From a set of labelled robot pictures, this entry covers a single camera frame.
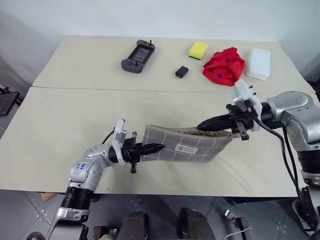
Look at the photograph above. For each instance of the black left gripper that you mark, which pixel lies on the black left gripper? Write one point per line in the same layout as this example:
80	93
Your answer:
130	151

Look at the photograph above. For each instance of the dark rounded shape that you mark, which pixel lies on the dark rounded shape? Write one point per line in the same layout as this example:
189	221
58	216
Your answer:
135	225
193	223

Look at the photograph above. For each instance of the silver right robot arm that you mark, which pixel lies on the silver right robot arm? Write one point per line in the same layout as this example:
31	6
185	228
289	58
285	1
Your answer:
295	112

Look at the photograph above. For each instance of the small black box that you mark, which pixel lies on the small black box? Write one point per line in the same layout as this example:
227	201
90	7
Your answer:
181	72

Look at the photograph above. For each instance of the black robot stand base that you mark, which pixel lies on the black robot stand base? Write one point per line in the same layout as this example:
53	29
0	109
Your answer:
308	207

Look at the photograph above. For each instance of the red cloth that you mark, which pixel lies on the red cloth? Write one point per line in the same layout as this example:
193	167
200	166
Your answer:
223	68

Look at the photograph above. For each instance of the brown cardboard piece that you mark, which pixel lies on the brown cardboard piece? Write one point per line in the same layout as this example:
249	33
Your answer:
48	196

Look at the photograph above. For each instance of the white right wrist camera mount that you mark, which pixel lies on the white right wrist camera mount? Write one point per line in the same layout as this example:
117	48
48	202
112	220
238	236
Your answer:
243	96

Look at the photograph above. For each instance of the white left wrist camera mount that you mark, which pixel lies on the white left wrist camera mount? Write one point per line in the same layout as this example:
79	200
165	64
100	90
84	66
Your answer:
120	133

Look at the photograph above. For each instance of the white rectangular box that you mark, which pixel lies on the white rectangular box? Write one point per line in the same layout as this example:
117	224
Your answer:
258	63

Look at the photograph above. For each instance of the grey handheld game controller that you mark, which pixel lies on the grey handheld game controller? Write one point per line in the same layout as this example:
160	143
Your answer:
138	57

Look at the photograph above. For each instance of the grey plaid pouch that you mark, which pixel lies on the grey plaid pouch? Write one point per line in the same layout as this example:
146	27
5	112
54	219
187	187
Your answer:
185	146

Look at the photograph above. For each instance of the yellow sponge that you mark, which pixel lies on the yellow sponge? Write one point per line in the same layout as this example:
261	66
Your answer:
198	49

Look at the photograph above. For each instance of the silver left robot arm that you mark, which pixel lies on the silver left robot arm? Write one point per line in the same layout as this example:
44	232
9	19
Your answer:
83	172

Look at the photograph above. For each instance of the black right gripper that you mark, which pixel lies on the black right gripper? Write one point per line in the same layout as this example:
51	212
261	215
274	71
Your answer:
241	120

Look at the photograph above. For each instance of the black equipment beside table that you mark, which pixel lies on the black equipment beside table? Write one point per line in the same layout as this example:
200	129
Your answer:
8	100

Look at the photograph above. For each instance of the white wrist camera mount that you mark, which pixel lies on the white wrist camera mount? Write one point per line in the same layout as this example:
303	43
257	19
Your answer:
120	133
243	96

